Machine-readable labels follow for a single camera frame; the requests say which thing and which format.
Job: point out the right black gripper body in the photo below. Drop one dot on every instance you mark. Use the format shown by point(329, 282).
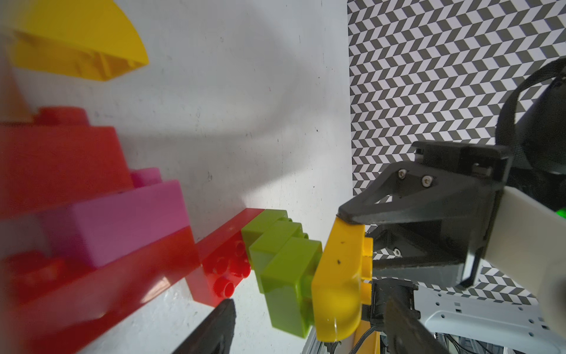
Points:
point(446, 253)

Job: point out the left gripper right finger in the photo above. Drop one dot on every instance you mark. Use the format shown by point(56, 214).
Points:
point(406, 335)

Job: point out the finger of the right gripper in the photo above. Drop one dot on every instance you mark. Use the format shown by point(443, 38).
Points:
point(408, 192)

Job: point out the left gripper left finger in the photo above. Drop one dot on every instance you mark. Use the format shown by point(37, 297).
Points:
point(215, 334)

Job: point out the small red lego brick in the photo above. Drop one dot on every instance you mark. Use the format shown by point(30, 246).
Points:
point(223, 260)

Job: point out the yellow long lego brick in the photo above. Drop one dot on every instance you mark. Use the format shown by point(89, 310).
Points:
point(342, 282)

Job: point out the green lego brick front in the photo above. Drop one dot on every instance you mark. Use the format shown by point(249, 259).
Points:
point(286, 283)

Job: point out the green lego brick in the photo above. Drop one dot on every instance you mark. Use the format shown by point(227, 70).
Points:
point(255, 228)
point(268, 245)
point(286, 283)

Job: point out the green lego brick back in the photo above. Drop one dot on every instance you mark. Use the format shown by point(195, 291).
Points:
point(255, 228)

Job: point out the pink lego brick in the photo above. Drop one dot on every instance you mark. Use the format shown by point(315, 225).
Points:
point(99, 231)

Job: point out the red long lego brick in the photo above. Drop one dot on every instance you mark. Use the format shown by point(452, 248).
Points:
point(56, 305)

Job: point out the orange brown lego brick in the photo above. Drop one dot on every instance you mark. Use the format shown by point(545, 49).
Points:
point(14, 108)

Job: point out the yellow curved lego brick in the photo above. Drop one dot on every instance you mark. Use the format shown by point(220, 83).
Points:
point(92, 40)

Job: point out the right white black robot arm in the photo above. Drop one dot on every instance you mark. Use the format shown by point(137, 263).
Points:
point(495, 309)

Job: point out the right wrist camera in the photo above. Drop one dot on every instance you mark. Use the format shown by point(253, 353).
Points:
point(527, 243)

